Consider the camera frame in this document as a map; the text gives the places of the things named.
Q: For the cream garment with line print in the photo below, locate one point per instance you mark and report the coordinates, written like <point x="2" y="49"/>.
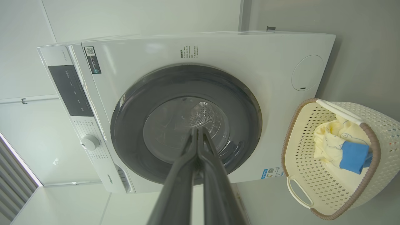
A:
<point x="350" y="131"/>

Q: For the white front-load washing machine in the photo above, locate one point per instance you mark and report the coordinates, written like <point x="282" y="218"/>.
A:
<point x="250" y="62"/>

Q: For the dark QR code sticker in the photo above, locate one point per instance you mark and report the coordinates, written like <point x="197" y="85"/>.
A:
<point x="93" y="61"/>

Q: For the cream perforated laundry basket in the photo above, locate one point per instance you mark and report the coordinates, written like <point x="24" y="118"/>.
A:
<point x="306" y="162"/>

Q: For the blue white energy label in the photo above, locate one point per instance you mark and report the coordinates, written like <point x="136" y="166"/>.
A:
<point x="272" y="172"/>

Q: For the dark washing machine display panel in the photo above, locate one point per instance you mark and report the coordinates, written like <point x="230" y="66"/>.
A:
<point x="71" y="90"/>

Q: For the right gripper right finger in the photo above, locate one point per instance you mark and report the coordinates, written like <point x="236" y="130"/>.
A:
<point x="218" y="193"/>

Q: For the white washing machine dial knob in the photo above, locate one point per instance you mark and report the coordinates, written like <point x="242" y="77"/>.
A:
<point x="90" y="142"/>

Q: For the pale yellow garment blue cuff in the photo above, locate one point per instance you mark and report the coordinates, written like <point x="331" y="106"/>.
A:
<point x="354" y="156"/>

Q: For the black washing machine door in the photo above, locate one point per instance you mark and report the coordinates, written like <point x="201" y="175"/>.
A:
<point x="131" y="131"/>

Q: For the grey slatted blind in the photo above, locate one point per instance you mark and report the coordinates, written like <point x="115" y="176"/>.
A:
<point x="14" y="184"/>

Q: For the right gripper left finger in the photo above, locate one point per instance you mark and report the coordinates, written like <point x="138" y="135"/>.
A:
<point x="178" y="187"/>

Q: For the round white filter cover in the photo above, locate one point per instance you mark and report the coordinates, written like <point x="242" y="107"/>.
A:
<point x="307" y="73"/>

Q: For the white detergent drawer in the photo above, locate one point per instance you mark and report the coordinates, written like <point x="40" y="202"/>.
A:
<point x="123" y="179"/>

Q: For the dark water inlet fitting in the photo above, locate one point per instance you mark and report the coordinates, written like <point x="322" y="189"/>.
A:
<point x="271" y="28"/>

